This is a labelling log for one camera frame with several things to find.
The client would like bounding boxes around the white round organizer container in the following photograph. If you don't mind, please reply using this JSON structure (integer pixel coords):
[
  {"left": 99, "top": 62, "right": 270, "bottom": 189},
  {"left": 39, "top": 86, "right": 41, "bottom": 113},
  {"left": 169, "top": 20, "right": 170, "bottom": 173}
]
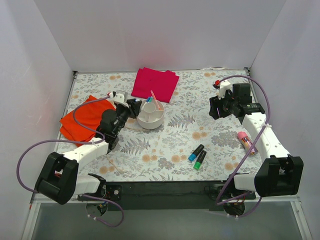
[{"left": 137, "top": 100, "right": 165, "bottom": 130}]

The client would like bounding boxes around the salmon pink pen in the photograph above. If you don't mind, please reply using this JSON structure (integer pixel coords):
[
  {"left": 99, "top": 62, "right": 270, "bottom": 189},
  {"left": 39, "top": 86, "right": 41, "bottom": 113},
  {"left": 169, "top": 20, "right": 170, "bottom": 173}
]
[{"left": 150, "top": 90, "right": 162, "bottom": 111}]

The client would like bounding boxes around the blue capped black highlighter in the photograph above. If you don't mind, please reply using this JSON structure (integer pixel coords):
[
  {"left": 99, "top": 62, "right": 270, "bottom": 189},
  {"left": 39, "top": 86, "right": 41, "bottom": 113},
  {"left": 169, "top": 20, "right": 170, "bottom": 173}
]
[{"left": 188, "top": 144, "right": 204, "bottom": 162}]

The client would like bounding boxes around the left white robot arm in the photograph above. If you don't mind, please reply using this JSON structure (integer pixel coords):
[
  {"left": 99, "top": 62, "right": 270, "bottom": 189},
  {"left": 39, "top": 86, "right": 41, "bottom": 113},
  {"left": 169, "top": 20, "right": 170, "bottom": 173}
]
[{"left": 34, "top": 98, "right": 142, "bottom": 205}]

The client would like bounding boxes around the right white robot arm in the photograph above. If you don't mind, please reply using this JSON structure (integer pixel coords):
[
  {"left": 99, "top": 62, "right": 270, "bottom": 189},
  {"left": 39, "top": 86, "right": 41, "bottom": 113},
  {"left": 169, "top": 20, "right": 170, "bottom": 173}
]
[{"left": 209, "top": 80, "right": 304, "bottom": 199}]

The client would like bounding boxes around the orange cloth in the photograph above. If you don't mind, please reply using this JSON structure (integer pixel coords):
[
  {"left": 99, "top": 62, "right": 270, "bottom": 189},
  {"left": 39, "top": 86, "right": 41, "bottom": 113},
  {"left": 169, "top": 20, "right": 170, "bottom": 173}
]
[{"left": 60, "top": 100, "right": 116, "bottom": 142}]

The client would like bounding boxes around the pink capped clear tube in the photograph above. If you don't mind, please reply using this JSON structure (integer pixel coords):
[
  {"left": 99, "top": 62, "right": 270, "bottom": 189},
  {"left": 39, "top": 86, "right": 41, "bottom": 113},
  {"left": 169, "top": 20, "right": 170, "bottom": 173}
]
[{"left": 237, "top": 131, "right": 258, "bottom": 156}]

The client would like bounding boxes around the magenta cloth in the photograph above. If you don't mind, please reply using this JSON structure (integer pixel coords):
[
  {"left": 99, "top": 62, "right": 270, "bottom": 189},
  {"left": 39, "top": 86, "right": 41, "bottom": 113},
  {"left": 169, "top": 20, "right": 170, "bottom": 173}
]
[{"left": 131, "top": 67, "right": 179, "bottom": 103}]

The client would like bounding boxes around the green capped black highlighter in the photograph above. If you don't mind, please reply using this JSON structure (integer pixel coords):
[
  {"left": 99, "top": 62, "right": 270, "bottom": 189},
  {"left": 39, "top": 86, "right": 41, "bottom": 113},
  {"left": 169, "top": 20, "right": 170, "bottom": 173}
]
[{"left": 193, "top": 150, "right": 207, "bottom": 170}]

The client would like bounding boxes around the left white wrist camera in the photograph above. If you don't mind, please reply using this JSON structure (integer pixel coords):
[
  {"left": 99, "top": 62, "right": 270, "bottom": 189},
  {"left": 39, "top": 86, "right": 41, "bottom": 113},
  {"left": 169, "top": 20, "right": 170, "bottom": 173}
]
[{"left": 107, "top": 90, "right": 128, "bottom": 104}]

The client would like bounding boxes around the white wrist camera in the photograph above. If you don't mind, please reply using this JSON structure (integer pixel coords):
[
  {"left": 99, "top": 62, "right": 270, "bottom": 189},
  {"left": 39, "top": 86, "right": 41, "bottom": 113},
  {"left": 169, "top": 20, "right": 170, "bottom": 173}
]
[
  {"left": 107, "top": 90, "right": 128, "bottom": 104},
  {"left": 213, "top": 80, "right": 232, "bottom": 100}
]

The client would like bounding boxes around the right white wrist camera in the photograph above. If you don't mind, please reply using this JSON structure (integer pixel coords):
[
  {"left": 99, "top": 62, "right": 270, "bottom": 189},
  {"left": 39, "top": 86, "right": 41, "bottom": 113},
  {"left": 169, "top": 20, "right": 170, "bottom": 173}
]
[{"left": 213, "top": 80, "right": 232, "bottom": 100}]

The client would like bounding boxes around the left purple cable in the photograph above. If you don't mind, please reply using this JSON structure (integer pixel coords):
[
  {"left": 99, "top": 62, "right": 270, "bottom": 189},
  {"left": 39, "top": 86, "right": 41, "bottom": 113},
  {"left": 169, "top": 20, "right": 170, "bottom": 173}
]
[{"left": 16, "top": 93, "right": 125, "bottom": 228}]

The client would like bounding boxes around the beige string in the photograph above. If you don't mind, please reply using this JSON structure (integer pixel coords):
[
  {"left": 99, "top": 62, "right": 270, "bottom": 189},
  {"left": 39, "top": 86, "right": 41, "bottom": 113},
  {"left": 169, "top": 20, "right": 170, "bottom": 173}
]
[{"left": 106, "top": 124, "right": 145, "bottom": 175}]

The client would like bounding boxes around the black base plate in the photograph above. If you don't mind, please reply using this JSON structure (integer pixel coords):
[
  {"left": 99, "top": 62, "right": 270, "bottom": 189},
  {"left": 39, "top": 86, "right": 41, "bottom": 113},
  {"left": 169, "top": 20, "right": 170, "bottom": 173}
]
[{"left": 77, "top": 179, "right": 256, "bottom": 212}]

